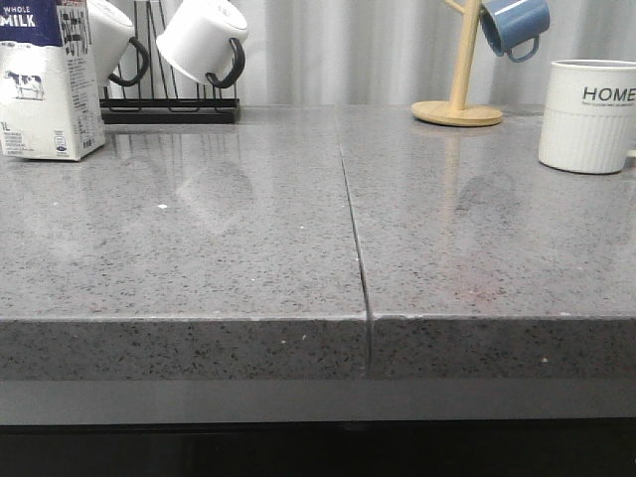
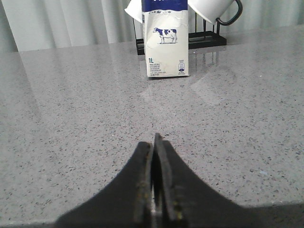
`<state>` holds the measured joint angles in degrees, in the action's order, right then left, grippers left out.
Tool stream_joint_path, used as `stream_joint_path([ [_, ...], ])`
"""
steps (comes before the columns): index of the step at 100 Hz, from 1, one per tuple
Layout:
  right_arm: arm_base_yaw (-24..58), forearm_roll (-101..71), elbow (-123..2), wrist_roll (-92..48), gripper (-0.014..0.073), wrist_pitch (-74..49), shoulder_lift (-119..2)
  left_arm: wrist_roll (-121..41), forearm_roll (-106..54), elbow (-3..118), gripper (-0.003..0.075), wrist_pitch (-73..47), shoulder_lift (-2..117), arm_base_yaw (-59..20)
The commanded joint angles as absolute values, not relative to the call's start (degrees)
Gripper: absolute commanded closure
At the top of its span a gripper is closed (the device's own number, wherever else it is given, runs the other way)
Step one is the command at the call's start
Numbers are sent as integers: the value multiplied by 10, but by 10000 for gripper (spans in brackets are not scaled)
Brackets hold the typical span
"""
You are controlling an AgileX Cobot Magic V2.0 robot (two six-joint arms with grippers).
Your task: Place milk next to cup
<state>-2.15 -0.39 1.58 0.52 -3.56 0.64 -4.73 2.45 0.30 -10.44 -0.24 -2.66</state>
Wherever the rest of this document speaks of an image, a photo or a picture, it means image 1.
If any black wire mug rack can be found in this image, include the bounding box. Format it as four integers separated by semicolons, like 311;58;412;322
99;1;239;124

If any white mug black handle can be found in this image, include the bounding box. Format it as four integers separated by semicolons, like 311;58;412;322
86;0;149;87
156;0;248;89

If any white HOME mug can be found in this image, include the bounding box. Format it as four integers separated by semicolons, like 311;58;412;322
538;60;635;174

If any whole milk carton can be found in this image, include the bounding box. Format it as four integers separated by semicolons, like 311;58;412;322
1;0;105;161

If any white mug black handle left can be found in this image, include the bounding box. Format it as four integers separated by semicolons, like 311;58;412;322
86;0;149;87

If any wooden mug tree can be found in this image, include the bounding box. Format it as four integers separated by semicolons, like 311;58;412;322
410;1;503;127

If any white mug black handle right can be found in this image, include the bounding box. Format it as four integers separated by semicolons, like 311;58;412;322
156;0;248;89

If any blue enamel mug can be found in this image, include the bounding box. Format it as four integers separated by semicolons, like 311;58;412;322
480;0;551;63

